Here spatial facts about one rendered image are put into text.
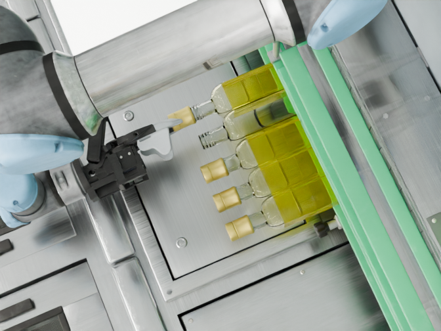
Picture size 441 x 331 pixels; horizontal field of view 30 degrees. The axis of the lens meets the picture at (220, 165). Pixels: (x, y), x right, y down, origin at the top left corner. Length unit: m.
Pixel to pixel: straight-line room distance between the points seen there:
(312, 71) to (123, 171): 0.38
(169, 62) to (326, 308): 0.76
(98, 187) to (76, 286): 0.25
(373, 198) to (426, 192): 0.08
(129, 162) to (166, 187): 0.16
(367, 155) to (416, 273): 0.21
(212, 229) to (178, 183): 0.12
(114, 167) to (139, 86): 0.49
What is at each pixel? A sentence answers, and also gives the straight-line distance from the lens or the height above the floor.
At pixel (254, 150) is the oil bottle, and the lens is 1.47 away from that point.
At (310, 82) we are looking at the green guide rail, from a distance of 1.40.
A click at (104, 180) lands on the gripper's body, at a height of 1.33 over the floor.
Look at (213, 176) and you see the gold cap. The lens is 1.48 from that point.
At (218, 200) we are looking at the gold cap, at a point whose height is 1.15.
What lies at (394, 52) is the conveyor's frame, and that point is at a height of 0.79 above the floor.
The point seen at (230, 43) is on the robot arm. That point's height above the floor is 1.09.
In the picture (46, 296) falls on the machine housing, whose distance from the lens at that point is 1.68.
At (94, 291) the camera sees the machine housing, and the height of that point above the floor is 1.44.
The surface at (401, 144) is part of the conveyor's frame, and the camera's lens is 1.37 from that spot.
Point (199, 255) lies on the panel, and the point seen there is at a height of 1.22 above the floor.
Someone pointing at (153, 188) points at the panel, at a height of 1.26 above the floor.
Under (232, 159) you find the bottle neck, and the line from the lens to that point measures 1.49.
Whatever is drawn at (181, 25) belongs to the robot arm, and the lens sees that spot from 1.00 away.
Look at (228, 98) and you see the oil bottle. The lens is 1.51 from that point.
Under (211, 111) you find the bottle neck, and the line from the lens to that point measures 1.52.
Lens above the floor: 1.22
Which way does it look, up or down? 4 degrees down
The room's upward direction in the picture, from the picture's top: 113 degrees counter-clockwise
